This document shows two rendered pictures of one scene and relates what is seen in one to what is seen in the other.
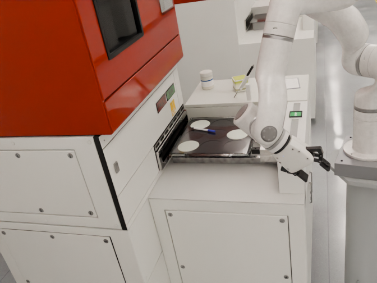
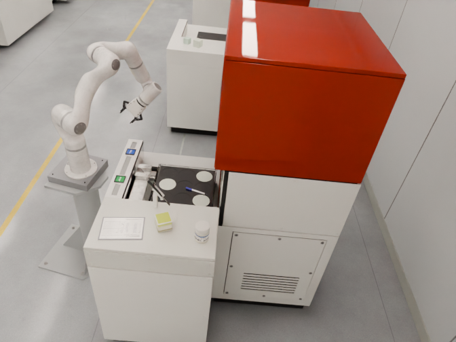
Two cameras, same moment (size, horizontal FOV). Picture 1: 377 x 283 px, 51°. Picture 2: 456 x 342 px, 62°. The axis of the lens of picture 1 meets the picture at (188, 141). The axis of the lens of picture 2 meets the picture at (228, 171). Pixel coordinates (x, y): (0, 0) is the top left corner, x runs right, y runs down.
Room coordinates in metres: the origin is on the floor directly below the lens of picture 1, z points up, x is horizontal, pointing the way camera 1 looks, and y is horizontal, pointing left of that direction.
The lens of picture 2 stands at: (3.28, -0.58, 2.42)
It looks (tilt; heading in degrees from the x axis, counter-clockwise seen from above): 40 degrees down; 156
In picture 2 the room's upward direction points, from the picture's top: 7 degrees clockwise
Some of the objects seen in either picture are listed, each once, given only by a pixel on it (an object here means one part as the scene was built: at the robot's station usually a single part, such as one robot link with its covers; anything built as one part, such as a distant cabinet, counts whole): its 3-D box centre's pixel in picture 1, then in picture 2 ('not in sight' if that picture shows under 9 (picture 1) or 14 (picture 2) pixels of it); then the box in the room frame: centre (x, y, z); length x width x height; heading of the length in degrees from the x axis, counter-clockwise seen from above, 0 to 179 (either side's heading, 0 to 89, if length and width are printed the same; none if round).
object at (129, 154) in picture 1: (152, 132); (225, 154); (1.56, 0.14, 1.02); 0.82 x 0.03 x 0.40; 159
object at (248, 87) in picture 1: (244, 87); (158, 197); (1.85, -0.33, 1.03); 0.06 x 0.04 x 0.13; 69
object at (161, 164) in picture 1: (174, 137); (220, 188); (1.72, 0.07, 0.89); 0.44 x 0.02 x 0.10; 159
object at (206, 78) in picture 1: (206, 80); (201, 232); (2.12, -0.17, 1.01); 0.07 x 0.07 x 0.10
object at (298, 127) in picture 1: (294, 142); (126, 174); (1.47, -0.45, 0.89); 0.55 x 0.09 x 0.14; 159
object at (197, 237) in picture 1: (250, 207); (165, 248); (1.70, -0.26, 0.41); 0.97 x 0.64 x 0.82; 159
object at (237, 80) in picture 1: (240, 83); (163, 222); (2.00, -0.33, 1.00); 0.07 x 0.07 x 0.07; 2
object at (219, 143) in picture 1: (216, 135); (184, 186); (1.66, -0.14, 0.90); 0.34 x 0.34 x 0.01; 69
